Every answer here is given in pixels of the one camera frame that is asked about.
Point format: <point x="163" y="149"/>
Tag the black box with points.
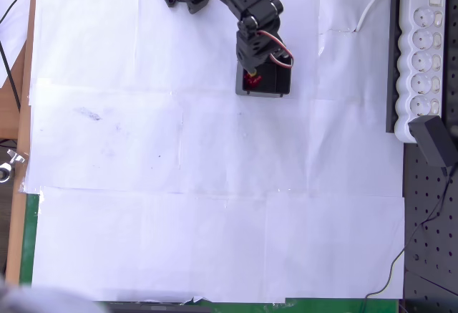
<point x="282" y="84"/>

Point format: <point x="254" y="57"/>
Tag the black power adapter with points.
<point x="433" y="137"/>

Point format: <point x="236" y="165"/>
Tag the white power strip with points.
<point x="422" y="58"/>

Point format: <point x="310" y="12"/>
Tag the black pegboard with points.
<point x="433" y="255"/>

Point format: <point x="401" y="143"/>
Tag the red objects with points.
<point x="252" y="82"/>

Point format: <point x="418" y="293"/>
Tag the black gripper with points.
<point x="247" y="63"/>

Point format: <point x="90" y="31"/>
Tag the blurred grey round object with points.
<point x="35" y="298"/>

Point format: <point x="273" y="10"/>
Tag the black rail under power strip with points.
<point x="391" y="58"/>

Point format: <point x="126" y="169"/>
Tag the metal clamp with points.
<point x="10" y="164"/>

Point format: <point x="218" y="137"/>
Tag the white paper table cover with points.
<point x="214" y="184"/>

